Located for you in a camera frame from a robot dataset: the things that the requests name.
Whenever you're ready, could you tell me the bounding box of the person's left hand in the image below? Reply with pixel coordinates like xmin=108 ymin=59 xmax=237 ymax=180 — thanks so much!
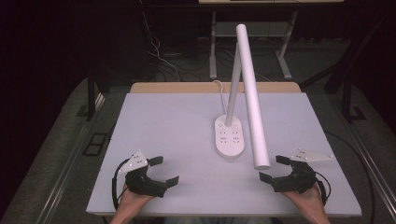
xmin=116 ymin=182 xmax=156 ymax=219

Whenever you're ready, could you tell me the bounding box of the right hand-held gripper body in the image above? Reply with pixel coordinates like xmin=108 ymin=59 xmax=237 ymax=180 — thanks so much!
xmin=271 ymin=147 xmax=334 ymax=195

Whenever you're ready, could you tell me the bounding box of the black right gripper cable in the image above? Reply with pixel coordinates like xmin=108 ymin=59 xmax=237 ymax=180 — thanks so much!
xmin=314 ymin=171 xmax=332 ymax=207

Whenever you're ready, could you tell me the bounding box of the white hanging cable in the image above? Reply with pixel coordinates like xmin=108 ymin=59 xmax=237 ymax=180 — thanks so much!
xmin=137 ymin=0 xmax=183 ymax=82

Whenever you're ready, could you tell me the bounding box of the black floor cable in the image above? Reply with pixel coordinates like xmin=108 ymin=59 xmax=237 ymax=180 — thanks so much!
xmin=324 ymin=130 xmax=376 ymax=224

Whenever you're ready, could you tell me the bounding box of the white lamp power cord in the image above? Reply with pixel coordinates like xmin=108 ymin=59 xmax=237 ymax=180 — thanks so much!
xmin=211 ymin=79 xmax=229 ymax=116

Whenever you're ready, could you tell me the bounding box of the white table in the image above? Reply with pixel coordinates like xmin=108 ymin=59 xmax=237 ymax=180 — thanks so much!
xmin=85 ymin=92 xmax=362 ymax=217

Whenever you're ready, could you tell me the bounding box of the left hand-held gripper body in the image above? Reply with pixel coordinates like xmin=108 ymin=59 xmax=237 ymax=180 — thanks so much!
xmin=117 ymin=149 xmax=167 ymax=199

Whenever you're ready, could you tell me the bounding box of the white desk lamp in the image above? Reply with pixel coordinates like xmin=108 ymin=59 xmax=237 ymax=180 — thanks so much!
xmin=214 ymin=23 xmax=271 ymax=171

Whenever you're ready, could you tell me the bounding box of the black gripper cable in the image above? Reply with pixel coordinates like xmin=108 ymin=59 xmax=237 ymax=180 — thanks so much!
xmin=111 ymin=158 xmax=131 ymax=211
xmin=314 ymin=171 xmax=332 ymax=207

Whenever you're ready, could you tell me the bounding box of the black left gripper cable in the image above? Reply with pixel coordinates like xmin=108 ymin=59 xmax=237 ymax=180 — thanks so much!
xmin=111 ymin=158 xmax=131 ymax=211

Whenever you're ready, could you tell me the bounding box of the grey metal desk frame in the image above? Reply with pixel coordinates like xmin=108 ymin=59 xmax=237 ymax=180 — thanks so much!
xmin=208 ymin=10 xmax=299 ymax=81

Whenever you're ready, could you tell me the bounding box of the black metal stand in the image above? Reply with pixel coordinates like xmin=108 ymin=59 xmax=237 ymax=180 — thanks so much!
xmin=341 ymin=77 xmax=368 ymax=124
xmin=76 ymin=70 xmax=106 ymax=122

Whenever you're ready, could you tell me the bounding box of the person's right hand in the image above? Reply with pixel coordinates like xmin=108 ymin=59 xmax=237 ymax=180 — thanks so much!
xmin=280 ymin=183 xmax=327 ymax=218

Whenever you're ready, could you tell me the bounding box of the black floor frame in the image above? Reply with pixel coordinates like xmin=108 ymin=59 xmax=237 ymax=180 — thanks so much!
xmin=81 ymin=132 xmax=109 ymax=157

